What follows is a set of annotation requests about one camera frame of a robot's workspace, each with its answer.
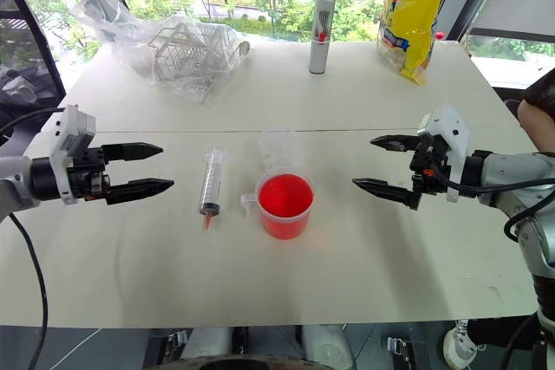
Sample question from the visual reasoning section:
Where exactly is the black strap with metal buckle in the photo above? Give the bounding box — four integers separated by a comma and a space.
385, 334, 412, 360
166, 328, 189, 356

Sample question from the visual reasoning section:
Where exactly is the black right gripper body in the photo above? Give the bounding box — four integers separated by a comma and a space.
409, 133, 453, 198

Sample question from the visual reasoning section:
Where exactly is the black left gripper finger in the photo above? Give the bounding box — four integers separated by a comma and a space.
105, 178, 176, 207
101, 142, 165, 164

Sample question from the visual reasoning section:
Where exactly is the person in black clothing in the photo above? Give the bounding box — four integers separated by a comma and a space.
505, 68, 555, 155

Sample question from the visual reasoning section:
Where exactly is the metal wire rack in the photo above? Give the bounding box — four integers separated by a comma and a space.
147, 25, 226, 85

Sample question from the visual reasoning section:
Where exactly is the clear plastic bag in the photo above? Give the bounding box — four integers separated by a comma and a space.
70, 0, 253, 107

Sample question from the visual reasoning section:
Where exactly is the small clear plastic cup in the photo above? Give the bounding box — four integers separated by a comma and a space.
256, 128, 297, 181

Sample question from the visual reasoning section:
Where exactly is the measuring cup with red liquid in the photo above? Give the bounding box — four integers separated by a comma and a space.
240, 172, 323, 242

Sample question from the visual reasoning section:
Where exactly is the yellow plastic snack bag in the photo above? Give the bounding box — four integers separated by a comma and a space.
375, 0, 457, 87

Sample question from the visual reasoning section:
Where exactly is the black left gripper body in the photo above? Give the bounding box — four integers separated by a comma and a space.
67, 146, 113, 204

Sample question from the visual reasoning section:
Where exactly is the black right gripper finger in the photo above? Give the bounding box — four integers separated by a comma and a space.
369, 134, 421, 155
351, 177, 424, 212

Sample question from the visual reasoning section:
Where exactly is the clear plastic syringe orange tip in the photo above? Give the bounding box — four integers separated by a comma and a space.
198, 146, 229, 233

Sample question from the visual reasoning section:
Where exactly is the tall white cylindrical container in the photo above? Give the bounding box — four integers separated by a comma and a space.
308, 0, 338, 75

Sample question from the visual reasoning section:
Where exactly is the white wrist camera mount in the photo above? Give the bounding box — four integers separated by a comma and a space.
49, 104, 97, 206
416, 103, 473, 204

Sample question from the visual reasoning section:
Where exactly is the white sneaker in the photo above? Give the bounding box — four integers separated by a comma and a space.
442, 319, 479, 370

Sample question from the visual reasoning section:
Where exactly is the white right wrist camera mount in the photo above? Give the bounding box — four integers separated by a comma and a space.
416, 103, 473, 204

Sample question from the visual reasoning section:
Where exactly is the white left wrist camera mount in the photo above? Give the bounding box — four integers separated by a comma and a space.
49, 104, 97, 206

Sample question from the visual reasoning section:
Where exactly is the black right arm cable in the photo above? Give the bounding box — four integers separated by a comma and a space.
426, 166, 555, 242

